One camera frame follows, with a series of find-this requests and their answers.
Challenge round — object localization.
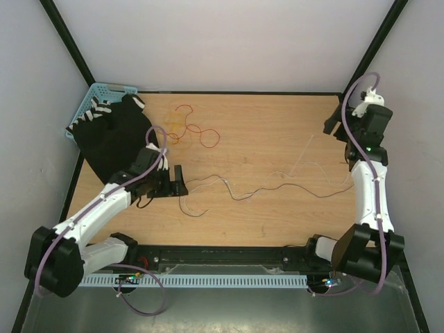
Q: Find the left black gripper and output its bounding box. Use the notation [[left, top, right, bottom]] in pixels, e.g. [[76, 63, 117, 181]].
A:
[[147, 165, 187, 198]]

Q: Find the red wire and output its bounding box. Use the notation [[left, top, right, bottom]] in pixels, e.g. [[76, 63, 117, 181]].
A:
[[162, 104, 221, 149]]

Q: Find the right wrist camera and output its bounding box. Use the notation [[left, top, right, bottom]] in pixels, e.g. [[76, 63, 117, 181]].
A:
[[352, 87, 385, 118]]

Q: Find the black enclosure frame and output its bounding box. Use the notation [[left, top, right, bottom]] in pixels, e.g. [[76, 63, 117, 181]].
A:
[[10, 0, 431, 333]]

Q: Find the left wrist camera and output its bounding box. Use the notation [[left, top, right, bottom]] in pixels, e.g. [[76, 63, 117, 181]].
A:
[[146, 143, 169, 171]]

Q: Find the light blue plastic basket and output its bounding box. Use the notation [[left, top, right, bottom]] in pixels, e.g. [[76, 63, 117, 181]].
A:
[[65, 82, 139, 143]]

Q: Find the white wire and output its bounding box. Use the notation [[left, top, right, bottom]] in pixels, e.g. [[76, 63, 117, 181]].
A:
[[182, 162, 353, 216]]

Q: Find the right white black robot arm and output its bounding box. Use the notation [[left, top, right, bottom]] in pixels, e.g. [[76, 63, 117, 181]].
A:
[[303, 102, 404, 284]]

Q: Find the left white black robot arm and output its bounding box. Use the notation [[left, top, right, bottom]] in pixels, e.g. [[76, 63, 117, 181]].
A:
[[24, 144, 188, 297]]

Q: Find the dark purple wire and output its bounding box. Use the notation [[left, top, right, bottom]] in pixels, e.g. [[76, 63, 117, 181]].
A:
[[178, 175, 357, 218]]

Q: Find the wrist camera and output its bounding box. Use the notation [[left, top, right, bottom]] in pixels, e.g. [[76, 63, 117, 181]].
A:
[[352, 87, 385, 118], [146, 143, 169, 171]]

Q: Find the yellow wire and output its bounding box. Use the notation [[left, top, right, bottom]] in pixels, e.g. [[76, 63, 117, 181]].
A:
[[162, 110, 194, 152]]

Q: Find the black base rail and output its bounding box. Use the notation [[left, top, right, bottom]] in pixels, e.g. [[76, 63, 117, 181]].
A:
[[136, 245, 332, 274]]

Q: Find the white zip tie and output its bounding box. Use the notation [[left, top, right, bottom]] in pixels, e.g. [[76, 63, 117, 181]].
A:
[[289, 135, 314, 176]]

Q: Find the light blue slotted cable duct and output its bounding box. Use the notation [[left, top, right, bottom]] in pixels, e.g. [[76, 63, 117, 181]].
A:
[[79, 273, 307, 289]]

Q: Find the black striped cloth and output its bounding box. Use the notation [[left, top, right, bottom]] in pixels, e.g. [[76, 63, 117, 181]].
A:
[[67, 94, 152, 184]]

